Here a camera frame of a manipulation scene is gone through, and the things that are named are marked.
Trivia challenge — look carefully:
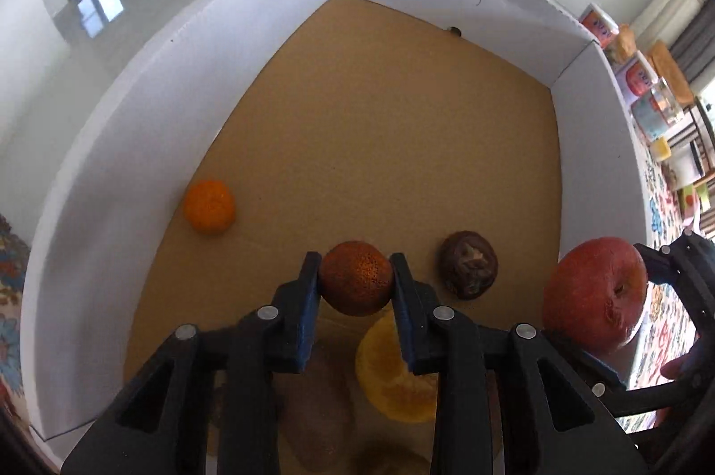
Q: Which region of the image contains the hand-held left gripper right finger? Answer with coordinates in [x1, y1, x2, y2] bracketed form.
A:
[389, 252, 652, 475]

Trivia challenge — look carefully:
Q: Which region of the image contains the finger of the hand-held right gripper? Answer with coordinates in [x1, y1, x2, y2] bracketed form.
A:
[634, 229, 715, 336]
[570, 346, 694, 420]

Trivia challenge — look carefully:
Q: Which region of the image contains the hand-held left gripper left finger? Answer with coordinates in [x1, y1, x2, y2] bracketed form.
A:
[60, 252, 324, 475]

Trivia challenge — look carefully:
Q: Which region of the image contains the yellow apple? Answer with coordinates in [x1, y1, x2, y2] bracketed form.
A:
[356, 310, 442, 425]

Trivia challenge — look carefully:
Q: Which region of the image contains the reddish brown round fruit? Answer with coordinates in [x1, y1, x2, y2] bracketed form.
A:
[318, 240, 393, 316]

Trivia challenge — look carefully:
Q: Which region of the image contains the red apple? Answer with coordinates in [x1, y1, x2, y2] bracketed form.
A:
[542, 237, 650, 356]

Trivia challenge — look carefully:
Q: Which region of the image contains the short brown sweet potato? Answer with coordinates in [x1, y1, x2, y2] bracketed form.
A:
[279, 341, 358, 475]

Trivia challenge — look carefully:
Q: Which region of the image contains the dark brown wrinkled fruit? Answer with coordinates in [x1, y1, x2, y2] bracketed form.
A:
[437, 230, 499, 300]

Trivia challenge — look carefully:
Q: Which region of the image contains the small orange tangerine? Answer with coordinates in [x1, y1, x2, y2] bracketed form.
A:
[184, 180, 236, 235]

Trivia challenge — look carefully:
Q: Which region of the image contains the white cardboard box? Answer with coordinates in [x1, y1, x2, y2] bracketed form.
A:
[19, 0, 654, 475]

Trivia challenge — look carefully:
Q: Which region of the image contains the person's right hand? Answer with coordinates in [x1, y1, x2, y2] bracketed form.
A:
[660, 355, 692, 382]

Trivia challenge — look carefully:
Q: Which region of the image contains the printed woven tablecloth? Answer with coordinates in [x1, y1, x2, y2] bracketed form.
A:
[628, 156, 715, 434]

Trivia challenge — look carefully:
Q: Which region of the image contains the pink snack bag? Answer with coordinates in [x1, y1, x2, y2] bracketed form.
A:
[676, 185, 705, 216]

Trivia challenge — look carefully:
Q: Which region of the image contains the black lid clear jar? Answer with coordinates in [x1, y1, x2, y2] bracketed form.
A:
[667, 145, 705, 188]

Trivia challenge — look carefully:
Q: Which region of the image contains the blue label clear jar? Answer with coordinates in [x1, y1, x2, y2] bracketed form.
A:
[634, 81, 685, 141]

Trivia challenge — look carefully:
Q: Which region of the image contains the pink label tin can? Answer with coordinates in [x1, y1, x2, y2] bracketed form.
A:
[581, 6, 620, 48]
[622, 62, 657, 104]

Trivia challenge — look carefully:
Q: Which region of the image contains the orange lounge chair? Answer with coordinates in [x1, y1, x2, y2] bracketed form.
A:
[648, 40, 696, 104]

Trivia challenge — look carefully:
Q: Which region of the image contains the grey curtain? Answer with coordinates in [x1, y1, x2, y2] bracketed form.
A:
[670, 0, 715, 85]

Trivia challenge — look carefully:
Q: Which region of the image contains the floral patterned cloth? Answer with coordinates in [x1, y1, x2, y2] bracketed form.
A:
[0, 212, 34, 431]

